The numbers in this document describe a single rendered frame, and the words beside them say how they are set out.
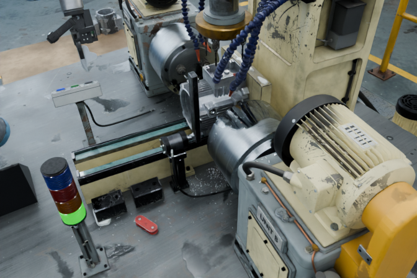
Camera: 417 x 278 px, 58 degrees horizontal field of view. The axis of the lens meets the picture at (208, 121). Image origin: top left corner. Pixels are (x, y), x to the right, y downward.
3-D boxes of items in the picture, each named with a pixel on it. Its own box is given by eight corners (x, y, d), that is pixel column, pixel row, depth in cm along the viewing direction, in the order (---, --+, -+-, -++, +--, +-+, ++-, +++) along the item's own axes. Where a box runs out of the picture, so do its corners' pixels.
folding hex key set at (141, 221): (160, 229, 121) (159, 226, 120) (153, 236, 119) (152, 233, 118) (140, 216, 125) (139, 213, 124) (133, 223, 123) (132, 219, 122)
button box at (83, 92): (100, 92, 145) (97, 79, 144) (103, 95, 139) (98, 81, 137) (54, 104, 140) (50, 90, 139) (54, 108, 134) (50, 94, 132)
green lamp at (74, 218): (84, 203, 101) (79, 192, 98) (88, 220, 97) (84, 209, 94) (61, 211, 99) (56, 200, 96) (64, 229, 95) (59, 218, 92)
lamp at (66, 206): (79, 192, 98) (75, 180, 95) (84, 209, 94) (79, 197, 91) (56, 200, 96) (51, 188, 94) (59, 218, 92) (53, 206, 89)
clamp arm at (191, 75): (199, 135, 126) (195, 70, 110) (203, 141, 124) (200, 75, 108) (189, 138, 125) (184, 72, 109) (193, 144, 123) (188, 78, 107)
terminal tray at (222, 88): (232, 75, 140) (233, 58, 135) (246, 90, 132) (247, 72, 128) (202, 83, 136) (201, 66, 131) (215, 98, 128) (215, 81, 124)
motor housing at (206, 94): (227, 102, 152) (227, 61, 140) (250, 130, 139) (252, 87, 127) (180, 116, 146) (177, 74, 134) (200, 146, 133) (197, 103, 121)
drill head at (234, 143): (260, 134, 138) (265, 76, 122) (333, 219, 109) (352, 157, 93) (197, 155, 130) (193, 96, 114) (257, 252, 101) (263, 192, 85)
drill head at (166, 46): (191, 53, 185) (188, 4, 169) (224, 92, 159) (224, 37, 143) (141, 65, 177) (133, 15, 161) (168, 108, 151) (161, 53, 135)
